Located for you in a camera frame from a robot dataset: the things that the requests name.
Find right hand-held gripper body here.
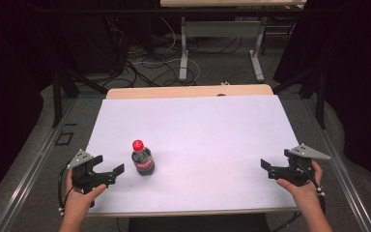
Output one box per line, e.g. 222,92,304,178
268,143,331,188

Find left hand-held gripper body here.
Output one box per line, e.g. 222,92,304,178
67,148,116,194

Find dark cola bottle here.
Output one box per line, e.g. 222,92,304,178
130,147,156,177

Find red bottle cap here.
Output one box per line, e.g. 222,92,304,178
131,139,145,153

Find person's right hand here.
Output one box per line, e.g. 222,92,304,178
276,160,324,211

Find person's left hand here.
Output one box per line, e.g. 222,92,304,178
63,178,107,223

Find black metal stand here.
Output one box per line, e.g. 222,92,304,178
51,62,109,129
271,62,328,131

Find white board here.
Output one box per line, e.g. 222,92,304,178
86,94,300,216

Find person's dark clothing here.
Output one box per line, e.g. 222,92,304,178
128,214,271,232

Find light wooden table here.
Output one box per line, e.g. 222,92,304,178
86,84,300,218

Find desk with white legs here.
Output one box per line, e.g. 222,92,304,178
159,0,307,83

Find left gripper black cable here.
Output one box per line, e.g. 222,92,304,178
57,162,78,217

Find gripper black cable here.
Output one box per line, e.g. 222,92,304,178
294,162,328,217
57,162,78,217

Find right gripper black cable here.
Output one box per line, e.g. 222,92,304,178
294,162,328,217

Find aluminium floor rail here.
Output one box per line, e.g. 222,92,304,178
0,98,78,232
302,98,371,232

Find bundle of black floor cables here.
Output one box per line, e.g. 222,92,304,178
102,15,183,89

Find white floor cable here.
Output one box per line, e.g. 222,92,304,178
130,57,201,87

